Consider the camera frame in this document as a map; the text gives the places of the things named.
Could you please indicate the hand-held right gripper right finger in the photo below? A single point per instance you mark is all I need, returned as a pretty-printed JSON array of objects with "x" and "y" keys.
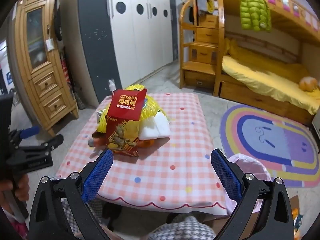
[{"x": 225, "y": 175}]

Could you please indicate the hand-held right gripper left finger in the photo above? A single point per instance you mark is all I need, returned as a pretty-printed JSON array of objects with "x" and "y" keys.
[{"x": 98, "y": 177}]

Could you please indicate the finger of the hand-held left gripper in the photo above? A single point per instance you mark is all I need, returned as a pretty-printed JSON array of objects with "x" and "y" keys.
[
  {"x": 30, "y": 132},
  {"x": 53, "y": 141}
]

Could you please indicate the pink-lined trash bin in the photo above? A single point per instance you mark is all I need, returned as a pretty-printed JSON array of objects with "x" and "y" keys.
[{"x": 250, "y": 165}]

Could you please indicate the orange peel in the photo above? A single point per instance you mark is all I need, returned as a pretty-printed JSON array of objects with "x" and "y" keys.
[{"x": 146, "y": 143}]

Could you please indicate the red snack box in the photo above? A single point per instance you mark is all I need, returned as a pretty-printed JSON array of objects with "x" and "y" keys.
[{"x": 127, "y": 110}]

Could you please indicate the yellow plastic bag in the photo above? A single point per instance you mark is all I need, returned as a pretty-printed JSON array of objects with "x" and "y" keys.
[{"x": 150, "y": 107}]

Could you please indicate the person's left forearm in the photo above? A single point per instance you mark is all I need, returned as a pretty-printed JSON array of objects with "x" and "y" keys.
[{"x": 17, "y": 230}]

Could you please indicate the person's left hand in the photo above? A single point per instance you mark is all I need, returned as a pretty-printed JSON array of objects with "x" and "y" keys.
[{"x": 22, "y": 187}]

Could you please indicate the person's left leg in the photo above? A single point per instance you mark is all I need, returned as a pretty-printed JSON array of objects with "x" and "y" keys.
[{"x": 95, "y": 210}]

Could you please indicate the person's leg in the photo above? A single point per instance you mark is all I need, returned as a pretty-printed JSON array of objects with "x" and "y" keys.
[
  {"x": 185, "y": 230},
  {"x": 95, "y": 210}
]

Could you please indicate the wooden glass-door cabinet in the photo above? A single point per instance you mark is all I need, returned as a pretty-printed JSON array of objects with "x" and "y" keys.
[{"x": 42, "y": 85}]

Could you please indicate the pink checkered tablecloth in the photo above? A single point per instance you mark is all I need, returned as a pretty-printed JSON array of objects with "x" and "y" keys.
[{"x": 175, "y": 155}]

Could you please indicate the rainbow oval rug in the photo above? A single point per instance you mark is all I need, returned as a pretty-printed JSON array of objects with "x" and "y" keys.
[{"x": 275, "y": 140}]

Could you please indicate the person's right leg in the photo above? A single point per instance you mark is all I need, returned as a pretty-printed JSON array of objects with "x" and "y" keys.
[{"x": 185, "y": 230}]

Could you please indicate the red striped bag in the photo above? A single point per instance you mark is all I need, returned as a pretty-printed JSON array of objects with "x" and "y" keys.
[{"x": 66, "y": 70}]

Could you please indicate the clear spray bottle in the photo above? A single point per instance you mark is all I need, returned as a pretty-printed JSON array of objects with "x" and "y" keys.
[{"x": 112, "y": 87}]

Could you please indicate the white hanging tag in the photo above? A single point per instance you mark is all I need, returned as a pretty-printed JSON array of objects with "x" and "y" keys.
[{"x": 49, "y": 44}]

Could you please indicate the white side cabinet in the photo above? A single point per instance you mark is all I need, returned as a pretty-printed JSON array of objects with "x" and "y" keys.
[{"x": 316, "y": 125}]

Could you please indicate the yellow bedsheet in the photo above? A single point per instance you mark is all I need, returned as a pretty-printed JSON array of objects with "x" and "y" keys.
[{"x": 262, "y": 75}]

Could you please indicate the black hanging bag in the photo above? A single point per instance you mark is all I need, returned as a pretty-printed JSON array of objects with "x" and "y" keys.
[{"x": 57, "y": 22}]

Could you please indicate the wooden stair drawers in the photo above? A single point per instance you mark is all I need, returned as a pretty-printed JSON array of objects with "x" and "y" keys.
[{"x": 200, "y": 55}]

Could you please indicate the orange plush toy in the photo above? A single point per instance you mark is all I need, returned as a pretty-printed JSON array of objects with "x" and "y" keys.
[{"x": 308, "y": 83}]

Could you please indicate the white grey wardrobe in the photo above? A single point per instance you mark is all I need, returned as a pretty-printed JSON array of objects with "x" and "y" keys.
[{"x": 135, "y": 42}]

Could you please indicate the yellow pillow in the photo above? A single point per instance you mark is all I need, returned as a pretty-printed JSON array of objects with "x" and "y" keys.
[{"x": 232, "y": 47}]

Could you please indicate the black hanging cloth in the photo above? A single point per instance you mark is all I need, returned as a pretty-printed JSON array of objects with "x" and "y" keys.
[{"x": 192, "y": 15}]

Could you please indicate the green puffer jacket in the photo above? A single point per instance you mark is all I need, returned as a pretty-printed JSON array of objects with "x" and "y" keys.
[{"x": 253, "y": 10}]

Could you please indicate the wooden bunk bed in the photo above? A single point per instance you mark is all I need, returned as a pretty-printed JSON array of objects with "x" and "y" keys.
[{"x": 282, "y": 17}]

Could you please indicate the yellow grey clothes pile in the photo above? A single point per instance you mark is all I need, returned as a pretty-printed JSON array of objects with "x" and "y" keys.
[{"x": 202, "y": 0}]

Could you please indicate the blue wall picture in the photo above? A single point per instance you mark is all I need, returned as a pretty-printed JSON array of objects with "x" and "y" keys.
[{"x": 9, "y": 77}]

